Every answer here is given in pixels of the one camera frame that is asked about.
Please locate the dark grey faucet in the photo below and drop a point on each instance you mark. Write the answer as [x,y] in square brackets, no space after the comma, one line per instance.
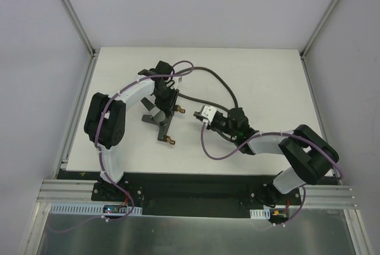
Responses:
[158,117]

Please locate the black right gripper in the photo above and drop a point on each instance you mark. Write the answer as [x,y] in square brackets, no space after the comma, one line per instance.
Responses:
[217,120]

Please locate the white cable duct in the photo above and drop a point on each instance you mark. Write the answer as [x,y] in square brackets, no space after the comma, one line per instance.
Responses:
[260,213]
[93,209]

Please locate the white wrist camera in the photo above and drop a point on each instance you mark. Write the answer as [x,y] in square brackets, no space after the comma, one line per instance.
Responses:
[208,113]
[179,80]

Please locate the right white cable duct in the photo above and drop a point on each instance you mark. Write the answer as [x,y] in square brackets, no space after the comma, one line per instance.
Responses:
[260,213]

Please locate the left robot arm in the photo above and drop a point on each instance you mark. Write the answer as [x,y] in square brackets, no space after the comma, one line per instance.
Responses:
[106,116]

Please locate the right aluminium frame post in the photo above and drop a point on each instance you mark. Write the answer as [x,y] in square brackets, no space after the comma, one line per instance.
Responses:
[323,21]

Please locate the aluminium frame post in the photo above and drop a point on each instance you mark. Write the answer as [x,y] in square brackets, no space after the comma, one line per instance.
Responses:
[78,26]
[323,21]

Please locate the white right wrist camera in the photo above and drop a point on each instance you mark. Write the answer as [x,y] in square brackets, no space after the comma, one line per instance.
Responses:
[208,113]

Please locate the aluminium front rail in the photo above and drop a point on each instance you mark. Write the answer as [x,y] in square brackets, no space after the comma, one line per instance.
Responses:
[80,191]

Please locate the left aluminium frame post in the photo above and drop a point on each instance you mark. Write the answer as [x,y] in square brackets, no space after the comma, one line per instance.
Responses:
[78,26]

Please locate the left white cable duct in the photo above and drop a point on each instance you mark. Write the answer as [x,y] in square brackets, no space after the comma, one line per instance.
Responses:
[93,209]

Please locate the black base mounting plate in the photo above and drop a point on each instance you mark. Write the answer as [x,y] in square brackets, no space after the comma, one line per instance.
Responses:
[192,195]

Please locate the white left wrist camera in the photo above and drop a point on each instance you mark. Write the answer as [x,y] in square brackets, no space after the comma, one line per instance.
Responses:
[179,80]

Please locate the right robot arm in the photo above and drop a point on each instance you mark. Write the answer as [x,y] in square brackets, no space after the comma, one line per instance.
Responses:
[309,156]

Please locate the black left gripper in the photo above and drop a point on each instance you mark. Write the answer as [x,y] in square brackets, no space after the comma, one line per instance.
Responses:
[167,119]

